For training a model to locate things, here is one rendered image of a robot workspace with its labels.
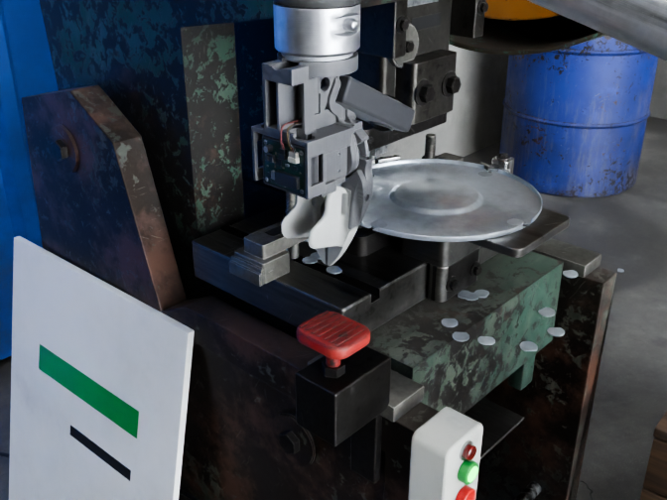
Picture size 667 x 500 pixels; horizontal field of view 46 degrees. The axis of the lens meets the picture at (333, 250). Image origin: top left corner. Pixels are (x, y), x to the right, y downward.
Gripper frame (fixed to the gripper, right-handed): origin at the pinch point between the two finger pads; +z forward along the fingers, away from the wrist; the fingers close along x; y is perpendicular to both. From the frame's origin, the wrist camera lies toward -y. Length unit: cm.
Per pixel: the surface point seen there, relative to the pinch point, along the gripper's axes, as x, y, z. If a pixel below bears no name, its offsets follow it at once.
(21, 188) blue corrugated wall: -132, -30, 38
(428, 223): -5.8, -24.8, 7.1
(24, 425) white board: -78, 3, 63
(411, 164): -21.2, -41.5, 7.1
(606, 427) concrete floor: -4, -102, 85
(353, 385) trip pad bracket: 3.0, 0.0, 15.2
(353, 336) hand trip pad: 2.6, -0.3, 9.3
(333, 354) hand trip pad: 2.5, 2.8, 10.0
